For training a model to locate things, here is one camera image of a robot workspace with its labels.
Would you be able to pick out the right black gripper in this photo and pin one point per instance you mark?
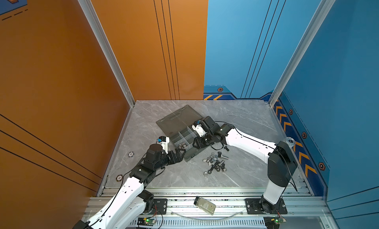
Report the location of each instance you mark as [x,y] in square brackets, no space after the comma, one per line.
[198,143]

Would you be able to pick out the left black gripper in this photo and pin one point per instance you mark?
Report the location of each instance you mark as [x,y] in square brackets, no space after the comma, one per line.
[178,158]

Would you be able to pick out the grey plastic organizer box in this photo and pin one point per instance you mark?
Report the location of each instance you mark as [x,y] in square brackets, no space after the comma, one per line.
[177,126]

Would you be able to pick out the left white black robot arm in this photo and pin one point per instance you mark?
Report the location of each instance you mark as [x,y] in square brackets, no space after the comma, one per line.
[132,199]

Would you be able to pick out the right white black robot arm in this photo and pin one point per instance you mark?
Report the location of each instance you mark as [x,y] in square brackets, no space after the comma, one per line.
[281,162]

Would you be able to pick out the pile of screws and nuts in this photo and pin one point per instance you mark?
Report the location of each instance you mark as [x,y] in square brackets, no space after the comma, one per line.
[216,162]

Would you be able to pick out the left green circuit board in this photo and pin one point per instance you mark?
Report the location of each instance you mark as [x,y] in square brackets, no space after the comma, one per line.
[146,222]

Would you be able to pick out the silver drink can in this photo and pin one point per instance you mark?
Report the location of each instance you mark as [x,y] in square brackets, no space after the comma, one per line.
[290,142]

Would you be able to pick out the right circuit board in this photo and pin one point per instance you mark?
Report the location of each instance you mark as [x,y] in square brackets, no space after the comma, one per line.
[274,223]

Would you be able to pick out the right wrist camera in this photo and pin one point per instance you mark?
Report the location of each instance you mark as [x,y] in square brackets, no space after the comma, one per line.
[198,128]

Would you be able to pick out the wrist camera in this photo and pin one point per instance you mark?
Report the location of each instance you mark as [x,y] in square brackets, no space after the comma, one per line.
[198,128]
[163,141]

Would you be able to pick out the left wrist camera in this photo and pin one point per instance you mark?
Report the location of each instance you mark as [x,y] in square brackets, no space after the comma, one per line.
[163,141]

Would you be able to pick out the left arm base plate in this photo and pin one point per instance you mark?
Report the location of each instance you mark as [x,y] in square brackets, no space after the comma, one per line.
[156,205]

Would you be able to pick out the aluminium front rail frame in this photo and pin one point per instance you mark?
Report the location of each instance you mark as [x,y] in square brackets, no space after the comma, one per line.
[193,203]

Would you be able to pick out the small glass jar on rail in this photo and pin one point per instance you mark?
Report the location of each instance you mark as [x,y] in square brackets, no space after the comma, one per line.
[205,205]

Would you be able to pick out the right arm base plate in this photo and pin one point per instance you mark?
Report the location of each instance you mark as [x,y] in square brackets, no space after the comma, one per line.
[262,206]

